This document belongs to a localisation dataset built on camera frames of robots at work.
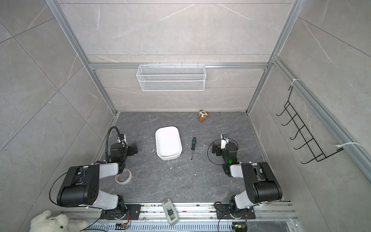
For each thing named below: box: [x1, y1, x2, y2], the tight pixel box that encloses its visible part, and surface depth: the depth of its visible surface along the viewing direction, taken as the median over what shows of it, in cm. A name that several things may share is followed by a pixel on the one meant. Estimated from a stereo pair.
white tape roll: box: [114, 168, 132, 185], surface depth 85 cm
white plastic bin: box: [155, 126, 183, 161], surface depth 100 cm
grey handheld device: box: [162, 198, 180, 226], surface depth 71 cm
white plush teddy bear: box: [29, 210, 89, 232], surface depth 57 cm
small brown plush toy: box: [198, 109, 210, 122], surface depth 117 cm
